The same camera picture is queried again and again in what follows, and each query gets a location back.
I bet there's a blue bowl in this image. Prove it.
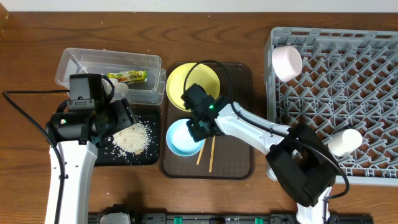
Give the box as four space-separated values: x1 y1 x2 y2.
166 118 205 157

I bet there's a white tissue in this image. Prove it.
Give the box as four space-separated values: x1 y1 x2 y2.
103 78 129 100

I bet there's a pile of white rice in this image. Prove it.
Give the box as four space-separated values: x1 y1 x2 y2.
104 120 153 160

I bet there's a green orange snack wrapper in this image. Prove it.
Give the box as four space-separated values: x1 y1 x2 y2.
106 70 147 83

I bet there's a yellow plate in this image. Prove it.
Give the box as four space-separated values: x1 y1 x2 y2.
166 63 221 112

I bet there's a white cup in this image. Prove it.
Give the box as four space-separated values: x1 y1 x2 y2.
327 129 363 157

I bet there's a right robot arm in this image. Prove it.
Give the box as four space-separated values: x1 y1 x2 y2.
181 83 338 223

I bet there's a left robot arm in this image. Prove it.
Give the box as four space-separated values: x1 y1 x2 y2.
45 73 137 223

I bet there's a grey plastic dishwasher rack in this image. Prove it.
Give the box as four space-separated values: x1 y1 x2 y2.
264 27 397 186

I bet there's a left wooden chopstick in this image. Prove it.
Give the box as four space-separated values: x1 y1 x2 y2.
196 139 206 165

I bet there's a wooden chopstick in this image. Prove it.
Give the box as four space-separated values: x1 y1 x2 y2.
196 139 206 165
208 136 216 173

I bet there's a right wooden chopstick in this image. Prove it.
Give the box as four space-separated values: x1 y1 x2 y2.
208 136 216 173

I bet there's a black plastic tray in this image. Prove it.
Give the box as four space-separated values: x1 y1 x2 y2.
95 105 160 167

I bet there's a clear plastic bin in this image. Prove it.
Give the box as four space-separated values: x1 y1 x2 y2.
55 48 166 106

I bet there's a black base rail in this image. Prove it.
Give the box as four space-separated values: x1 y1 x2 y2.
88 203 374 224

